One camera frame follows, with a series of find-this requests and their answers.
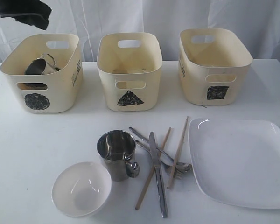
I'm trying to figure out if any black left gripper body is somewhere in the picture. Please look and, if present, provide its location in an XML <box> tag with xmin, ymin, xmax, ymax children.
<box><xmin>0</xmin><ymin>0</ymin><xmax>52</xmax><ymax>30</ymax></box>

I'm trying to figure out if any steel mug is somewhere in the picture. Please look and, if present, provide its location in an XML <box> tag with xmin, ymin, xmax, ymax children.
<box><xmin>97</xmin><ymin>130</ymin><xmax>140</xmax><ymax>182</ymax></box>
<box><xmin>24</xmin><ymin>53</ymin><xmax>61</xmax><ymax>75</ymax></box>

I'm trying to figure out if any stainless steel bowl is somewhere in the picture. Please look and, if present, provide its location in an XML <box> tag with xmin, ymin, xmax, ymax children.
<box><xmin>17</xmin><ymin>83</ymin><xmax>47</xmax><ymax>90</ymax></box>

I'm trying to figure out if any white round bowl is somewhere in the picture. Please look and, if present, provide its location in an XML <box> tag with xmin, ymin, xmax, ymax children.
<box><xmin>51</xmin><ymin>162</ymin><xmax>112</xmax><ymax>217</ymax></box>

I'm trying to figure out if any cream bin with circle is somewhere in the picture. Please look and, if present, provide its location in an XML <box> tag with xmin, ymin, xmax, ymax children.
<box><xmin>0</xmin><ymin>34</ymin><xmax>83</xmax><ymax>113</ymax></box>

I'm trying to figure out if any cream bin with triangle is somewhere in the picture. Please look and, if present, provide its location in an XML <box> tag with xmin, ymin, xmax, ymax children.
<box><xmin>97</xmin><ymin>32</ymin><xmax>162</xmax><ymax>112</ymax></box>

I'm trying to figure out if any cream bin with square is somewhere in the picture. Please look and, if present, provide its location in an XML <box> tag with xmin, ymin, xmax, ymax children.
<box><xmin>179</xmin><ymin>28</ymin><xmax>253</xmax><ymax>105</ymax></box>

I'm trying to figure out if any wooden chopstick right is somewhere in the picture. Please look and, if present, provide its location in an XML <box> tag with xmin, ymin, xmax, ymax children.
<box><xmin>166</xmin><ymin>116</ymin><xmax>189</xmax><ymax>189</ymax></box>

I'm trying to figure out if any wooden chopstick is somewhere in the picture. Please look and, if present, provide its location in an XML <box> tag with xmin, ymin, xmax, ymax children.
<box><xmin>135</xmin><ymin>127</ymin><xmax>171</xmax><ymax>210</ymax></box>
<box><xmin>166</xmin><ymin>116</ymin><xmax>189</xmax><ymax>189</ymax></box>

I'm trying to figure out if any wooden chopstick left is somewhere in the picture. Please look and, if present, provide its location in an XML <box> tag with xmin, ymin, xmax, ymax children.
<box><xmin>135</xmin><ymin>127</ymin><xmax>171</xmax><ymax>210</ymax></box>

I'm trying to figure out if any steel fork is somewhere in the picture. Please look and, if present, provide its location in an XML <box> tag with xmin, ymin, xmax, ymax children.
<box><xmin>135</xmin><ymin>140</ymin><xmax>183</xmax><ymax>180</ymax></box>

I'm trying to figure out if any steel spoon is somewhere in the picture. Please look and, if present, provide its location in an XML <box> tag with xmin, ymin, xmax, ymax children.
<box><xmin>129</xmin><ymin>126</ymin><xmax>192</xmax><ymax>173</ymax></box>

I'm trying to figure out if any steel table knife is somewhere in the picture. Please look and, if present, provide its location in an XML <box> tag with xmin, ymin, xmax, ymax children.
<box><xmin>149</xmin><ymin>132</ymin><xmax>168</xmax><ymax>218</ymax></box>

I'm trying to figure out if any white curtain backdrop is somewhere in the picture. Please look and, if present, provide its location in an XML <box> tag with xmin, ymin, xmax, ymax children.
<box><xmin>0</xmin><ymin>0</ymin><xmax>280</xmax><ymax>63</ymax></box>

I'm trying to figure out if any white square plate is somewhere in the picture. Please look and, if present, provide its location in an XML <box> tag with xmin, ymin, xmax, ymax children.
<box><xmin>189</xmin><ymin>119</ymin><xmax>280</xmax><ymax>209</ymax></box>

